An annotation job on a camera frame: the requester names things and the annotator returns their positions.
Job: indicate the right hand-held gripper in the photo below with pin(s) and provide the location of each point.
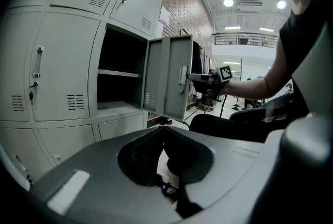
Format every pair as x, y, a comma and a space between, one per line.
217, 82

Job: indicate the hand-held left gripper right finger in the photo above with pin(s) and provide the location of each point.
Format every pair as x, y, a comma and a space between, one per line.
192, 155

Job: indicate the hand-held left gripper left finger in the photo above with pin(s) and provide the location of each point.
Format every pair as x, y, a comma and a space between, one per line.
141, 150

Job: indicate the grey locker door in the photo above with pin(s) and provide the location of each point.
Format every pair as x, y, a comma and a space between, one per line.
173, 72

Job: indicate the person's right forearm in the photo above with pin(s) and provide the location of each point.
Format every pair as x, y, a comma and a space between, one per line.
249, 87

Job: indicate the grey metal locker cabinet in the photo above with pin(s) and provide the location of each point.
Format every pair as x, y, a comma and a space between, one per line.
93, 87

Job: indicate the grey locker shelf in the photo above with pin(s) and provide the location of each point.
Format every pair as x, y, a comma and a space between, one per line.
118, 73

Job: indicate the row of closed locker doors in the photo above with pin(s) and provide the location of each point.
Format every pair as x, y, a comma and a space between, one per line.
65, 62

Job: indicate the clothes rack with garments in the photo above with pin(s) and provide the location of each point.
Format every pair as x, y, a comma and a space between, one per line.
200, 62

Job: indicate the person's black trousers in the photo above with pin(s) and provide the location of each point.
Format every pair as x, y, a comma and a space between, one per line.
229, 126

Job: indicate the metal mezzanine railing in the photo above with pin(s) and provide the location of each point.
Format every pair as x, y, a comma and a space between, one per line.
244, 39

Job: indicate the long strip ceiling light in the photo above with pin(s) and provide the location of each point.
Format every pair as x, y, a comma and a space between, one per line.
266, 29
232, 28

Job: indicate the grey chair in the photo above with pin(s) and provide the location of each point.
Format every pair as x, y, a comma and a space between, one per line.
260, 111

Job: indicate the round ceiling light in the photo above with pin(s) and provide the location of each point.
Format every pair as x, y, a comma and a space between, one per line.
281, 4
228, 2

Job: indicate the ceiling air conditioner unit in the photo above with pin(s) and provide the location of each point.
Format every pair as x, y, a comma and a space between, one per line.
250, 3

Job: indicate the person's black shirt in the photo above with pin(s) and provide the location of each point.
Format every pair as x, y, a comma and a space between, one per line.
299, 43

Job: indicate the key with black fob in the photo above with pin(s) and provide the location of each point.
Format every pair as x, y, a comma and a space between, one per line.
31, 95

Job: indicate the white wall poster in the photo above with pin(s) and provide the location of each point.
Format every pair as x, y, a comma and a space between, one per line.
164, 14

